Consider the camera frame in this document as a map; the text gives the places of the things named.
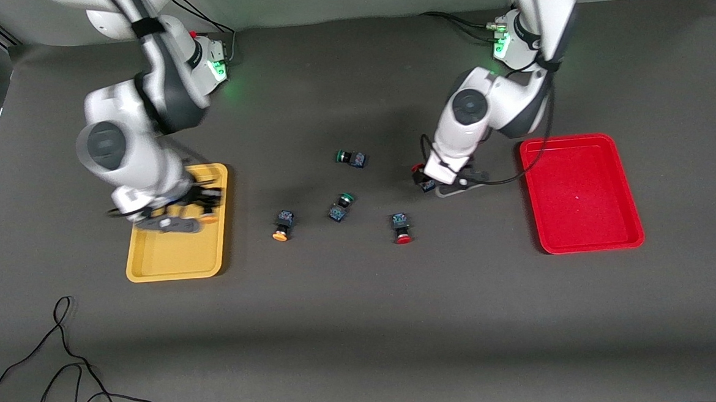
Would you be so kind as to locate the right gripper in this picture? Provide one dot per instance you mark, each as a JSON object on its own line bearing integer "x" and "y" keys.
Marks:
{"x": 201, "y": 196}

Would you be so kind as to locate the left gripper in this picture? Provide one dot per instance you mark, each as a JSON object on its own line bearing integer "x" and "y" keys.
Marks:
{"x": 423, "y": 177}

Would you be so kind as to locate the red push button switch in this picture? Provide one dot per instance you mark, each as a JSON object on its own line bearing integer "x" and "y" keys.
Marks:
{"x": 402, "y": 228}
{"x": 428, "y": 185}

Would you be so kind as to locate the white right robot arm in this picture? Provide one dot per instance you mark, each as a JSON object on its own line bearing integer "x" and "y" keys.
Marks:
{"x": 119, "y": 149}

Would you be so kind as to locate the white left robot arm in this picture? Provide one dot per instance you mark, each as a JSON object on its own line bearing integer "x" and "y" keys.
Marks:
{"x": 472, "y": 106}

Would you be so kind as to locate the yellow plastic tray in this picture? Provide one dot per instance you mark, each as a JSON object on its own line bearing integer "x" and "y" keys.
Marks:
{"x": 177, "y": 253}

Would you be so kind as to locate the red plastic tray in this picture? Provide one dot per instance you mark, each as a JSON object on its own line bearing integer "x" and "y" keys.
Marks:
{"x": 581, "y": 194}

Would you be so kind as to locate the green push button switch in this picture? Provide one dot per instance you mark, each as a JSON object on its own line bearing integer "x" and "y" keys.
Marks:
{"x": 352, "y": 159}
{"x": 340, "y": 208}

